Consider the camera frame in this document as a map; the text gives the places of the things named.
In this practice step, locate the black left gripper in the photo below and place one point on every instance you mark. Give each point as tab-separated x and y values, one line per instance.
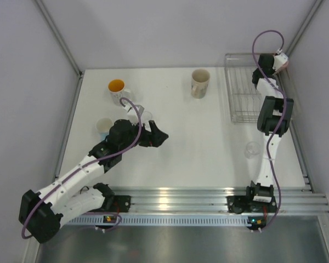
158	136

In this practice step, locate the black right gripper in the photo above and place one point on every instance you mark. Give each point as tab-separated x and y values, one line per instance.
271	70

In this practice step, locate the pink patterned mug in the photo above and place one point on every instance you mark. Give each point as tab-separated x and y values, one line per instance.
281	65

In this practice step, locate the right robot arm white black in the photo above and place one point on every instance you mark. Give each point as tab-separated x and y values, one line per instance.
273	121

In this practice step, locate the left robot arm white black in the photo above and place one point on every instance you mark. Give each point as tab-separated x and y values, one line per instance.
43	213

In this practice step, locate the clear glass cup left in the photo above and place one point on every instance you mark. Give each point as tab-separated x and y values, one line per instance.
146	117

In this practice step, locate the clear glass cup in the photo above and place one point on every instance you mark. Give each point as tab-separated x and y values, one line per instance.
146	117
252	150

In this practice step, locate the light blue white cup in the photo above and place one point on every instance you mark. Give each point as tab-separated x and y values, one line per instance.
103	126

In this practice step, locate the white mug orange inside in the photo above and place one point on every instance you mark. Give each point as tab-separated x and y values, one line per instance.
117	90

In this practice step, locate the beige tall patterned mug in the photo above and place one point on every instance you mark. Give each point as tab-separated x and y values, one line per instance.
199	83

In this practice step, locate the clear glass cup right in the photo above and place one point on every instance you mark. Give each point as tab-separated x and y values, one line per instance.
252	150

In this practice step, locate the metal wire dish rack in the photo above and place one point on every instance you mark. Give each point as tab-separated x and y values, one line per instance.
245	101

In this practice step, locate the aluminium mounting rail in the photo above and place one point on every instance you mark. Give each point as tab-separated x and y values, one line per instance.
171	200

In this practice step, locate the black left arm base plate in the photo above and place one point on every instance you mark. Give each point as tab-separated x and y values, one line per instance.
118	202

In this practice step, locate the grey slotted cable duct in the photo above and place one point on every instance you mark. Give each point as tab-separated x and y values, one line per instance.
162	220

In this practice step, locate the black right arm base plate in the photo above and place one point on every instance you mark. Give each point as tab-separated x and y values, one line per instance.
241	204

